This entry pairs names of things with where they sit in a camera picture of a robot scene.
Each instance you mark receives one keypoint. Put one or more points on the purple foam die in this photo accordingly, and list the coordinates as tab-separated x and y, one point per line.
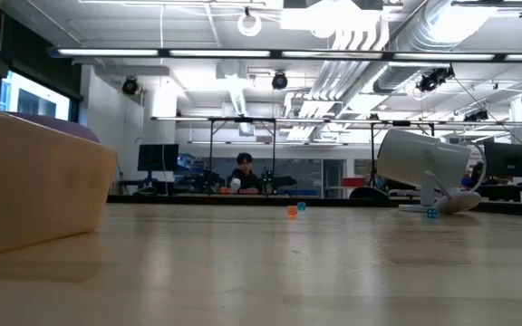
61	127

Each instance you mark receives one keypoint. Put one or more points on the orange plastic tray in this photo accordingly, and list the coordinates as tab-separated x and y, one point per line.
30	181

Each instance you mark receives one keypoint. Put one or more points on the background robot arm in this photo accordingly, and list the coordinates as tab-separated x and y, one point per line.
281	182

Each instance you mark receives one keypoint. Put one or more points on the seated person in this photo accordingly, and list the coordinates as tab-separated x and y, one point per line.
245	179

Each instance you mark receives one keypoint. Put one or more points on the white cylinder object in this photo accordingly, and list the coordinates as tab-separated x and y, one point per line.
235	185

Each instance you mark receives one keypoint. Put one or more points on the black framed table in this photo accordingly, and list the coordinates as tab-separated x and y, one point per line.
401	122
243	119

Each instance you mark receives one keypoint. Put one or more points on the small orange die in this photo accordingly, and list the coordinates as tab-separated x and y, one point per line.
292	211

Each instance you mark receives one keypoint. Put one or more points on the small teal translucent die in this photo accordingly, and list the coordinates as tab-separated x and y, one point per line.
302	206
432	213

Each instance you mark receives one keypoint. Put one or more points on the black ceiling spotlight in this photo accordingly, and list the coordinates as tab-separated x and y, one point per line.
130	86
279	80
476	116

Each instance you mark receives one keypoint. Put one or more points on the red bin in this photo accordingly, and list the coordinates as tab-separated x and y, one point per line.
354	182

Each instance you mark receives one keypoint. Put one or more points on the black computer monitor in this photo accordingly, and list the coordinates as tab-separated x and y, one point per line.
506	159
157	157

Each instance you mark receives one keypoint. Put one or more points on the black curved clamp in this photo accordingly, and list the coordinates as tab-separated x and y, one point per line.
370	192

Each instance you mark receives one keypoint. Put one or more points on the black spotlight cluster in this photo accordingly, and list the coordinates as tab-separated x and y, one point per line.
433	80

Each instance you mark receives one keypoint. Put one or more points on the window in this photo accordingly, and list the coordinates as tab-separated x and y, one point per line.
39	102

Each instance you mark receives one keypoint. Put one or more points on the black aluminium table frame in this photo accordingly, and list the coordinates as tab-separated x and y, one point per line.
243	199

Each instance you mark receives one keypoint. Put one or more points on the white camera on stand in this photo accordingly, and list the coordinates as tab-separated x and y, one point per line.
410	156

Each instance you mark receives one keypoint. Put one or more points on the silver ventilation duct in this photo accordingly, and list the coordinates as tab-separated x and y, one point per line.
424	27

